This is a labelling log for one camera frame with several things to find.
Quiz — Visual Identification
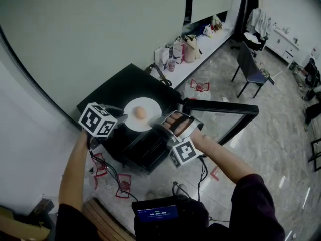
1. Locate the black metal table frame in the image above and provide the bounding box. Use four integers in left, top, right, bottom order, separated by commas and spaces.
307, 138, 321, 172

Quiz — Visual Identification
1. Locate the white round plate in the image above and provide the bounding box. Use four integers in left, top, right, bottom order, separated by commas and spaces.
124, 97, 163, 133

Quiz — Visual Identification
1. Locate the person's dark shirt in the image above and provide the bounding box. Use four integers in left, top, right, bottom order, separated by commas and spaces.
57, 173, 287, 241

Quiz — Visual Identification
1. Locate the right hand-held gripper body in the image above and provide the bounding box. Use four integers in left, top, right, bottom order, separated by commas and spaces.
150, 110, 205, 169

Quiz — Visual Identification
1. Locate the wooden slatted bench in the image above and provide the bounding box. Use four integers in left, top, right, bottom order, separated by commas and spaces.
82, 198, 136, 241

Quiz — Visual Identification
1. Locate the black handbag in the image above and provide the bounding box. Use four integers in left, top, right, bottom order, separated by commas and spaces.
145, 63, 173, 88

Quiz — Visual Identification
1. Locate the wide white roller blind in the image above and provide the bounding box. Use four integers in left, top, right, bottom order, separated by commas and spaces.
0, 0, 188, 115

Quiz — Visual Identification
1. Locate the white low ledge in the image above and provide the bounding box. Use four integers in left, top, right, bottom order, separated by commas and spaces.
160, 25, 235, 90

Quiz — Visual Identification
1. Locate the flat cardboard box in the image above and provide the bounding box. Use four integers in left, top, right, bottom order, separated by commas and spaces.
0, 206, 51, 241

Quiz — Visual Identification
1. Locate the person's right hand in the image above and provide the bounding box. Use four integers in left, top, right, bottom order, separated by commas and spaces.
162, 112, 194, 137

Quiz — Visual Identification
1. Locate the white jacket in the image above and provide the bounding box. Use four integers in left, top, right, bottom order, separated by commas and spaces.
245, 8, 273, 39

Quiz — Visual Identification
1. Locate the black mini fridge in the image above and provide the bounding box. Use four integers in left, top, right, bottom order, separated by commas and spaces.
76, 63, 260, 173

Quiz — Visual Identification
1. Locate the white plastic bag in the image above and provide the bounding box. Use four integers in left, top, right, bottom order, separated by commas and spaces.
203, 24, 215, 37

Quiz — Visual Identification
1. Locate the person's right shoe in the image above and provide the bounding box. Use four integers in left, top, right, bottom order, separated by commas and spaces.
175, 183, 189, 198

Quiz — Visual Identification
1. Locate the person's left forearm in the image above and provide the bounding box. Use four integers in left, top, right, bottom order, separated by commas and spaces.
58, 129, 91, 213

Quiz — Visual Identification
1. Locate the clear water jug red handle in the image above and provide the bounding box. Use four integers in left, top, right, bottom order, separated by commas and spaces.
183, 79, 212, 101
115, 173, 132, 199
91, 152, 110, 178

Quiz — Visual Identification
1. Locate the red floor tape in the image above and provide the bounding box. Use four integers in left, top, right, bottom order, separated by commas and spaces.
210, 166, 220, 182

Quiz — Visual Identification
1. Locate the white low cabinet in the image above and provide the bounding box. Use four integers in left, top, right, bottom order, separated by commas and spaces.
265, 26, 300, 64

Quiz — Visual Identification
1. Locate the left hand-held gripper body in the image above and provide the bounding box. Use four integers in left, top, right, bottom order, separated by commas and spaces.
78, 102, 129, 151

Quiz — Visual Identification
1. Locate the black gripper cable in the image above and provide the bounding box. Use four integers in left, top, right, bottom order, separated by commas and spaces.
196, 155, 209, 203
88, 148, 139, 203

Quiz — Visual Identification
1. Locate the pink and white paper bag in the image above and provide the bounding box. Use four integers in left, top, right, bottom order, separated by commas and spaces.
172, 40, 186, 65

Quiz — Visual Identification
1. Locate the black curtain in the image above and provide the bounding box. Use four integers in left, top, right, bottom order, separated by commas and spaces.
234, 0, 260, 39

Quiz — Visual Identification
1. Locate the woven beige bag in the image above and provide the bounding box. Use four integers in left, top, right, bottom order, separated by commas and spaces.
210, 15, 224, 31

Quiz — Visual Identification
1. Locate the black office chair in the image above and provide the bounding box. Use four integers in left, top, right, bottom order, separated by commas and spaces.
230, 31, 268, 58

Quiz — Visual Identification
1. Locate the green mesh trash bin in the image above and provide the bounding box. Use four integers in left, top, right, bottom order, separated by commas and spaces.
260, 68, 273, 81

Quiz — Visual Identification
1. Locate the person's right forearm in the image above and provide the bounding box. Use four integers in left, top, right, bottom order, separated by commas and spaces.
192, 131, 257, 185

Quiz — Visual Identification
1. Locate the grey chair blue seat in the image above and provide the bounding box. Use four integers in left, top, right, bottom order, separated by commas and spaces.
231, 41, 269, 99

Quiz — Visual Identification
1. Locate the black screen device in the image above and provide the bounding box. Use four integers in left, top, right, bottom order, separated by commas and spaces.
131, 196, 180, 236

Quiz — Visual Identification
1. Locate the brown egg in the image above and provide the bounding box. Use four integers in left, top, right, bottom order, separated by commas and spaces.
134, 106, 147, 118

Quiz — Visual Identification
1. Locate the beige tote bag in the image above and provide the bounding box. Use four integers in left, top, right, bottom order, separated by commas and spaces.
180, 34, 203, 64

